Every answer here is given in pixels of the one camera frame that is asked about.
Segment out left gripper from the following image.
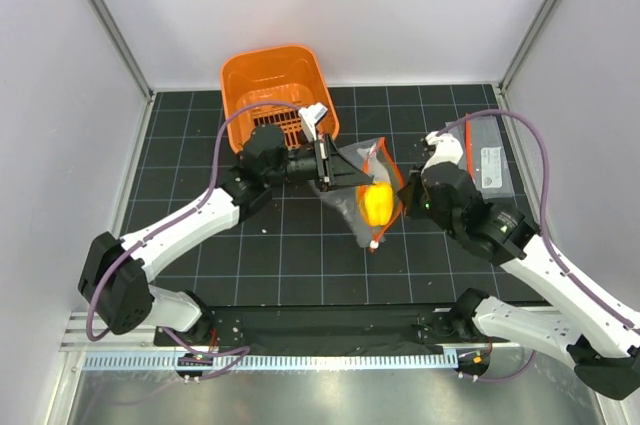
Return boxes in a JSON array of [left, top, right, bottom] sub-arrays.
[[264, 132, 371, 192]]

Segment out yellow toy pepper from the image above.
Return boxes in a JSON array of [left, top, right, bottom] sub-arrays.
[[357, 182, 395, 227]]

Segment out clear zip bag orange zipper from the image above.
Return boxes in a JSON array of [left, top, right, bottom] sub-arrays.
[[311, 137, 405, 251]]

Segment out orange plastic basket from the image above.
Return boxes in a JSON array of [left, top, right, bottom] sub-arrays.
[[220, 45, 340, 153]]

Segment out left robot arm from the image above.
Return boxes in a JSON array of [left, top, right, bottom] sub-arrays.
[[78, 125, 373, 345]]

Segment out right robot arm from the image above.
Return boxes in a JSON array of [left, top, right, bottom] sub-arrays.
[[398, 162, 639, 400]]

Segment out spare clear zip bag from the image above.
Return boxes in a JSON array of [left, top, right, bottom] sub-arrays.
[[449, 116, 514, 199]]

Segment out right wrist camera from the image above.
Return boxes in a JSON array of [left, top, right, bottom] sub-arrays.
[[422, 132, 464, 170]]

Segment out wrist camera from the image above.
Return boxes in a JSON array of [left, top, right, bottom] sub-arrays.
[[422, 132, 464, 170], [298, 102, 328, 142]]

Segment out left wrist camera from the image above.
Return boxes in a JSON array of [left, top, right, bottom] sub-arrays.
[[298, 102, 328, 142]]

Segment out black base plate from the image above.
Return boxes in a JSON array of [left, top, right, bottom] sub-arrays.
[[174, 304, 489, 357]]

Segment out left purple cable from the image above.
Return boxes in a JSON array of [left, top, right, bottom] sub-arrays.
[[87, 102, 309, 344]]

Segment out slotted cable duct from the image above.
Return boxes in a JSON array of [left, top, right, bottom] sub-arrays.
[[82, 349, 458, 372]]

